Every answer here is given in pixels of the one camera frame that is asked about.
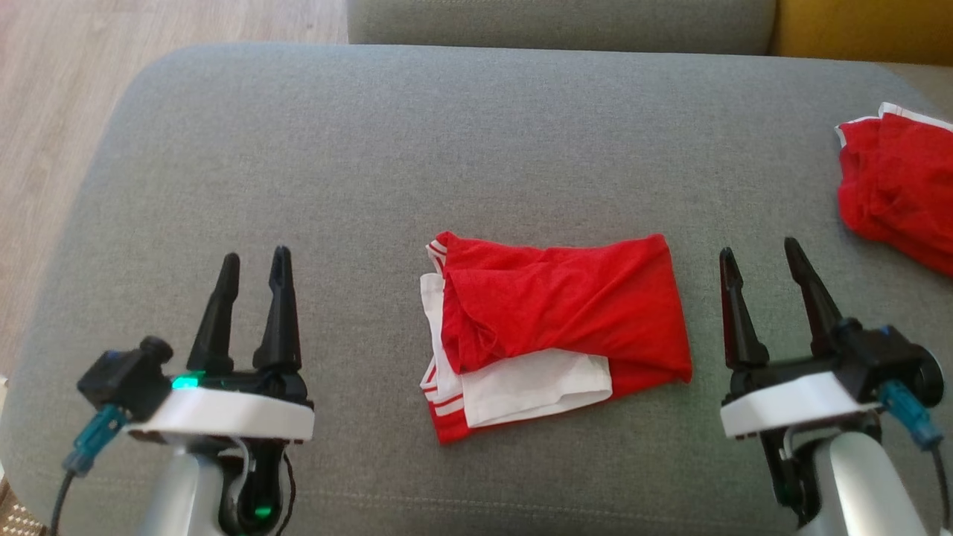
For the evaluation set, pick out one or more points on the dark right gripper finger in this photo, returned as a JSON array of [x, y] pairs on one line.
[[815, 298], [739, 320]]

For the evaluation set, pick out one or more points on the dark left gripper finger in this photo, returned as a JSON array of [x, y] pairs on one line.
[[281, 313], [216, 320]]

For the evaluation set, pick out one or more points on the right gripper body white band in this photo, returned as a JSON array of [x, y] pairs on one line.
[[789, 402]]

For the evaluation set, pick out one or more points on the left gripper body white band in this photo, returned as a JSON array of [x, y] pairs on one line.
[[223, 413]]

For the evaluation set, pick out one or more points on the red shorts with white band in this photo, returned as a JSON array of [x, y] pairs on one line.
[[908, 193]]

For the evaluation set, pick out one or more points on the red basketball jersey white sleeves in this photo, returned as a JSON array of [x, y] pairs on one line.
[[581, 298]]

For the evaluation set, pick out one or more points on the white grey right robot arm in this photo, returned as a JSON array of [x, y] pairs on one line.
[[856, 491]]

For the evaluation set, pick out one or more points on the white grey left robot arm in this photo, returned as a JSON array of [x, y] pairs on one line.
[[186, 499]]

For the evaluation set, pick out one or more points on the grey sofa seat cushion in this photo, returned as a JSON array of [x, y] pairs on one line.
[[476, 149]]

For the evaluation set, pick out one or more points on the yellow cushion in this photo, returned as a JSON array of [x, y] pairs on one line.
[[864, 30]]

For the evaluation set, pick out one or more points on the grey sofa backrest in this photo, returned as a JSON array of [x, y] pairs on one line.
[[558, 22]]

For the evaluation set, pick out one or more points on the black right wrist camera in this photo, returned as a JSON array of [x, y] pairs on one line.
[[886, 357]]

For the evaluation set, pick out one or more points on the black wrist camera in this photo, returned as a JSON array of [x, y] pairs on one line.
[[886, 357], [123, 380]]

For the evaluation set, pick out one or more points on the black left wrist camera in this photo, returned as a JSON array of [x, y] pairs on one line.
[[123, 380]]

